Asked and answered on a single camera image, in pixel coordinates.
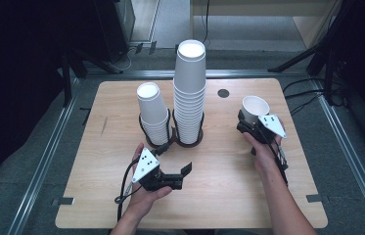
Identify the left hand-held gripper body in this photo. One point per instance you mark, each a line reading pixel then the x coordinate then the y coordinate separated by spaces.
pixel 145 163

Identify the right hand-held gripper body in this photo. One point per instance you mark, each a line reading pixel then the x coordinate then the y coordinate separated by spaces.
pixel 273 124

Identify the white paper cup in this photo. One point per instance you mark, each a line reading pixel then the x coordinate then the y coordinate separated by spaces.
pixel 255 106

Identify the tall stack of white cups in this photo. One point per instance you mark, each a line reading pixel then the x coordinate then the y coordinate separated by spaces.
pixel 190 78

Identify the person's right hand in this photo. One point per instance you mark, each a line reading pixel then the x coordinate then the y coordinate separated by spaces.
pixel 266 156

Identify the person's left hand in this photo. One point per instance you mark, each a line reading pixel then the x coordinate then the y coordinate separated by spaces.
pixel 142 200

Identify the black round table grommet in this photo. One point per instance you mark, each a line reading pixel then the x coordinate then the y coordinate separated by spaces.
pixel 223 93

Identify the short stack of white cups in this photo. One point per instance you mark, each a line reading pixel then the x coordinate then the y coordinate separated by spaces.
pixel 152 107

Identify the black tripod stand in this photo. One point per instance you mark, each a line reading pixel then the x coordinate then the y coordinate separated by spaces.
pixel 300 57

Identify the black tape strip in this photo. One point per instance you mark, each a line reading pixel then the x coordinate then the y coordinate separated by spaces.
pixel 86 117

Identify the grey tape piece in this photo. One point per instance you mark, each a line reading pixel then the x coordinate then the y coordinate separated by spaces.
pixel 64 201
pixel 315 198

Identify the light wooden furniture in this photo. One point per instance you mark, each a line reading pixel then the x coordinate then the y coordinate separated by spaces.
pixel 310 29

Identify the small dark floor plate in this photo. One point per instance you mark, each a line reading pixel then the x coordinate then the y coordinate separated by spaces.
pixel 139 48
pixel 152 47

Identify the black metal stand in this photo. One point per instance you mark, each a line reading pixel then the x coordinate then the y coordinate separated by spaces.
pixel 67 81

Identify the dark cabinet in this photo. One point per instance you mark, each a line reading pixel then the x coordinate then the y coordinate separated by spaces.
pixel 114 26

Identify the aluminium floor rail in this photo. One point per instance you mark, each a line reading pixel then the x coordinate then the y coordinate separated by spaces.
pixel 44 163
pixel 242 73
pixel 343 137

